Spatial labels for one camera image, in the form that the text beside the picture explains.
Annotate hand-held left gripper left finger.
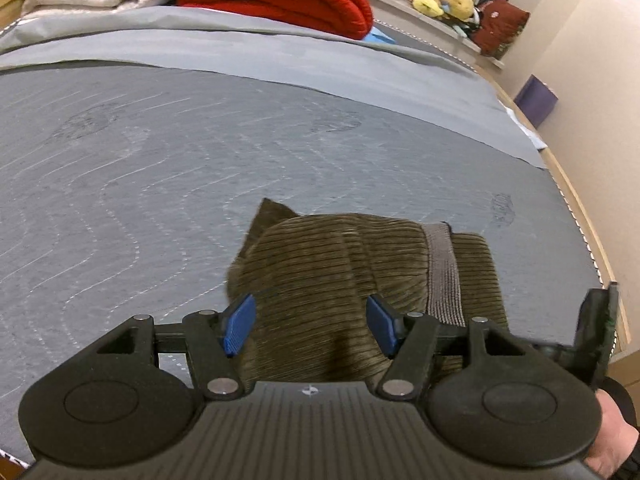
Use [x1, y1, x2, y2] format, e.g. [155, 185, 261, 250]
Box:
[94, 293, 258, 402]

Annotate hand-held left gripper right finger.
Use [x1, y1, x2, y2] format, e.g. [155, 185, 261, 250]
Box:
[365, 293, 533, 402]

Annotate olive corduroy pants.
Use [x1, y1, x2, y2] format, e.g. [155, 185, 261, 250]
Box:
[224, 197, 511, 387]

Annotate person's right hand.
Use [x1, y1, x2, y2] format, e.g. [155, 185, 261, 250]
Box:
[582, 389, 640, 479]

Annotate grey quilted mattress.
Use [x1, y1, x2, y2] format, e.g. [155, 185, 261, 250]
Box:
[0, 62, 616, 467]

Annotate purple box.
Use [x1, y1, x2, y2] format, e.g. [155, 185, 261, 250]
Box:
[514, 74, 559, 129]

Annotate small light blue item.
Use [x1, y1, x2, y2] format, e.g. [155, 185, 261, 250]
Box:
[362, 29, 400, 47]

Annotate beige headboard ledge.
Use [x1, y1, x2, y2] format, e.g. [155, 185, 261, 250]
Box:
[360, 0, 507, 70]

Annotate maroon cushion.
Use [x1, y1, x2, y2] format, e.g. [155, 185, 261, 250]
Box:
[471, 0, 532, 59]

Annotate wooden bed frame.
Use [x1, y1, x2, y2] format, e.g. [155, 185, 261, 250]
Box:
[470, 57, 638, 368]

